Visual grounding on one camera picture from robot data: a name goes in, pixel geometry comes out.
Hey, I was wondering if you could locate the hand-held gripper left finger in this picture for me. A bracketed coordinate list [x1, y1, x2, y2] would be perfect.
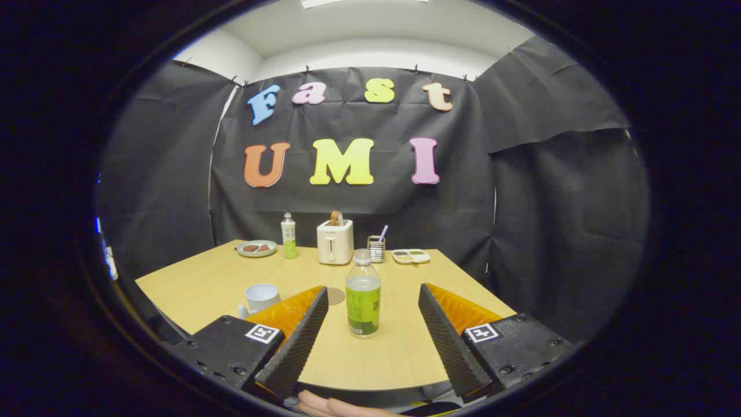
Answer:
[168, 285, 329, 406]

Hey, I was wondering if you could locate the ceiling light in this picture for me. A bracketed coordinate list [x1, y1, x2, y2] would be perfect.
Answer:
[300, 0, 430, 9]

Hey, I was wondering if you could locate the white cup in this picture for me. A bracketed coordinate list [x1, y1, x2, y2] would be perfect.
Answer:
[239, 283, 281, 319]

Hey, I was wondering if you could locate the white toaster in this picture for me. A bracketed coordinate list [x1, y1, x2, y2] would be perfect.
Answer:
[317, 220, 354, 265]

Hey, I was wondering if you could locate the small white green bottle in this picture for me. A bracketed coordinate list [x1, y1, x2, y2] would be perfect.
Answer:
[281, 213, 298, 259]

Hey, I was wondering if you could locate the clear juice bottle green label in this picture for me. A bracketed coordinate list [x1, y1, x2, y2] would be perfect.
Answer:
[346, 248, 381, 338]

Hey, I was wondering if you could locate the white divided tray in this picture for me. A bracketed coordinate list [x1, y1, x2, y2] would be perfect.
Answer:
[391, 248, 431, 265]

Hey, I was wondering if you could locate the pale green plate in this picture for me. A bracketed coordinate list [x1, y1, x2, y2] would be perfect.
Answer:
[236, 240, 278, 258]

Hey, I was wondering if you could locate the wooden table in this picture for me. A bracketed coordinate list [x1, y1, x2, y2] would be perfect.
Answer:
[135, 239, 518, 392]

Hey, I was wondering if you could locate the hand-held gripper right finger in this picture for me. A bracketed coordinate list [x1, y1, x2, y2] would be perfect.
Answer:
[418, 283, 574, 404]

